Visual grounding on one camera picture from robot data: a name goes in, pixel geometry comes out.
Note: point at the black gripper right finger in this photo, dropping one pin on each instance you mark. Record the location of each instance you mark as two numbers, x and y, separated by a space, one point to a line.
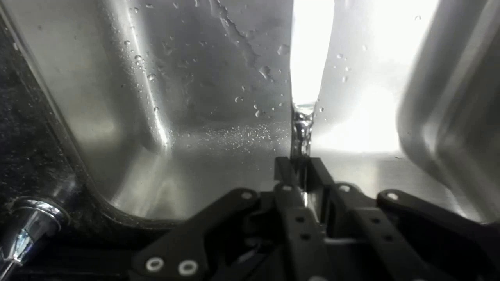
410 237

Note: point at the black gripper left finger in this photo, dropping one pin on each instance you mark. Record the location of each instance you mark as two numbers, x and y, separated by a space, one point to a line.
243 235

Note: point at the stainless steel sink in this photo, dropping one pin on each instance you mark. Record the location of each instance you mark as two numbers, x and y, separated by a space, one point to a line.
155 107

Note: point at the chrome sink faucet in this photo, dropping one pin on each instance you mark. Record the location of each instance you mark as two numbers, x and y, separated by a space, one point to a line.
32 221

